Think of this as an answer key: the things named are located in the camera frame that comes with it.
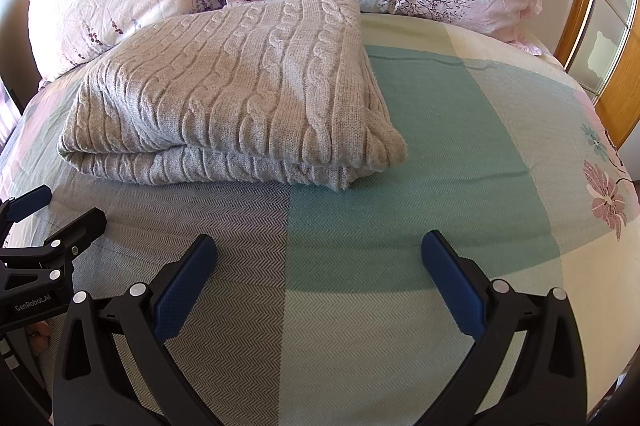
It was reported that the grey cable-knit sweater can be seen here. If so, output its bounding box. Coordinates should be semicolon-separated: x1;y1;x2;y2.
57;0;408;193

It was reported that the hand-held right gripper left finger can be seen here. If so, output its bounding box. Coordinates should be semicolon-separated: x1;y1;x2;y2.
52;234;219;426

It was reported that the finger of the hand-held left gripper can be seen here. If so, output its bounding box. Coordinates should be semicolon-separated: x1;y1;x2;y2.
0;207;108;302
0;186;52;237

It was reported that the colour-block bed sheet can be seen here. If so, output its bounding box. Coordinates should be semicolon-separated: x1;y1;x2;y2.
0;11;633;426

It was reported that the person's left hand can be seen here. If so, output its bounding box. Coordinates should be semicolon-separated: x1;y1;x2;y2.
24;320;52;353

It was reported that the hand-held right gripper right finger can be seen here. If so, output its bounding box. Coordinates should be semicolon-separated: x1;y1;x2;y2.
421;229;587;426

